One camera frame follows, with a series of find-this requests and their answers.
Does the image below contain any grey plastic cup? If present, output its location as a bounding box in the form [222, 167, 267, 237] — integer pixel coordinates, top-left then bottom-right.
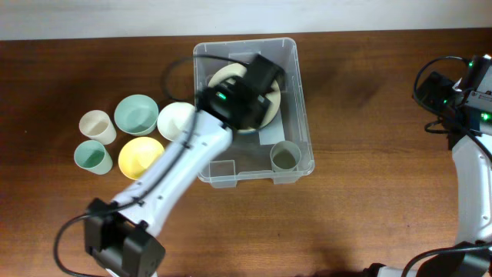
[270, 141, 301, 172]

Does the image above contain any yellow small bowl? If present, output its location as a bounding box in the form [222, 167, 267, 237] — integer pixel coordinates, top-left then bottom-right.
[118, 137, 165, 180]

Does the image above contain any cream plastic cup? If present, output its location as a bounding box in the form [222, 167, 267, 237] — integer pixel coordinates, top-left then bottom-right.
[78, 110, 117, 145]

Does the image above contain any beige bowl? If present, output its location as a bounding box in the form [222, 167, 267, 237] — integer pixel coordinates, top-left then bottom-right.
[208, 63, 281, 128]

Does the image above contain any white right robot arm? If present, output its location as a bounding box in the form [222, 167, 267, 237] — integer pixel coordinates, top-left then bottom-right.
[362, 55, 491, 277]

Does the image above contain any white small bowl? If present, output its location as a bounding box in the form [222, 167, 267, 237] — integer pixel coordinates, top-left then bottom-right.
[157, 102, 195, 141]

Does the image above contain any clear plastic storage bin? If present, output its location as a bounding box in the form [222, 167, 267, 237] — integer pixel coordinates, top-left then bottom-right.
[193, 37, 314, 189]

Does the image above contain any green small bowl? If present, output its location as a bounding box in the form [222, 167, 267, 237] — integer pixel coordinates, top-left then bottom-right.
[114, 95, 159, 136]

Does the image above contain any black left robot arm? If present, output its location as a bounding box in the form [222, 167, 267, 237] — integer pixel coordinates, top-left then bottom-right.
[84, 74, 284, 276]

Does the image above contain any green plastic cup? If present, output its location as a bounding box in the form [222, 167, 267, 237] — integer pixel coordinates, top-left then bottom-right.
[74, 140, 113, 175]

